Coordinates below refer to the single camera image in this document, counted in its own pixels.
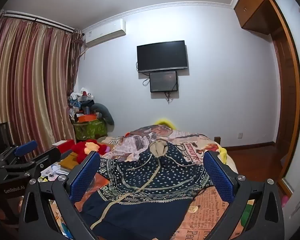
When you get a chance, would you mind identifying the small black wall monitor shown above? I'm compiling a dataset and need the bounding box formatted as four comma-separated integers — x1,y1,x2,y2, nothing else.
149,70,178,93

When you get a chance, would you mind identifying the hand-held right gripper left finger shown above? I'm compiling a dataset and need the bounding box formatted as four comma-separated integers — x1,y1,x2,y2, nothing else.
19,151,102,240

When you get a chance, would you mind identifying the black wall television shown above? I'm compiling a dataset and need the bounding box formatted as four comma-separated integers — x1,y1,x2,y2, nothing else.
137,40,189,73

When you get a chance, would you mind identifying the grey pillow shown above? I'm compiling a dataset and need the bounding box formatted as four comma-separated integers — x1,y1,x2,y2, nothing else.
90,103,115,127

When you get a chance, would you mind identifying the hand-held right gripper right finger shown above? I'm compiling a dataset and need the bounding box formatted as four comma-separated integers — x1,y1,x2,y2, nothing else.
203,151,285,240

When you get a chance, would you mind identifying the red plush toy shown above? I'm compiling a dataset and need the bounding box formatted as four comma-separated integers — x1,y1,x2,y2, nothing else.
71,139,108,164

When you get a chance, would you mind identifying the white air conditioner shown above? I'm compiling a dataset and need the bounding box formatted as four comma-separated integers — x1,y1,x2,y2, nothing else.
84,19,127,48

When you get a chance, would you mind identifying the striped curtain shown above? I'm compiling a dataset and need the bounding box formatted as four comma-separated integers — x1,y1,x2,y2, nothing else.
0,11,87,162

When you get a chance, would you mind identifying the navy patterned hoodie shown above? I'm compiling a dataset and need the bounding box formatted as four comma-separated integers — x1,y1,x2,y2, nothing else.
81,140,214,240

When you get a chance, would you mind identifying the orange box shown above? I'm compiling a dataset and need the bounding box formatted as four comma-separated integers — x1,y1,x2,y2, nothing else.
74,114,97,123

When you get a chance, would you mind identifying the wooden overhead cabinet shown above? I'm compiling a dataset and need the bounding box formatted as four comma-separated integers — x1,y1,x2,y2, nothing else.
234,0,283,36

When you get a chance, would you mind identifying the curtain rod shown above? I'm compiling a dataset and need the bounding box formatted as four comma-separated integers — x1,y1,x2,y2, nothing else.
2,10,76,33

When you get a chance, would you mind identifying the red box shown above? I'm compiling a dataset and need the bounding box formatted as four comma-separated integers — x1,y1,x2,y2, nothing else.
57,139,75,154

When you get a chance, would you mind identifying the wooden door frame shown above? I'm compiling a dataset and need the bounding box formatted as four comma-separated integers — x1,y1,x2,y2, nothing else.
267,0,300,182

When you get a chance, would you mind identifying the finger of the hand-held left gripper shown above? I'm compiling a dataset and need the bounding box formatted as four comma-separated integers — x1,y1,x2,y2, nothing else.
0,140,38,165
1,147,62,178

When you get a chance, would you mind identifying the pile of clutter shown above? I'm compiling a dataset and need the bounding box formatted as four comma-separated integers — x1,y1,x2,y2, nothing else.
68,87,95,120

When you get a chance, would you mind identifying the printed blanket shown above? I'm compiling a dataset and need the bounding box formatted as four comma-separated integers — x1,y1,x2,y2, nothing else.
49,124,256,240

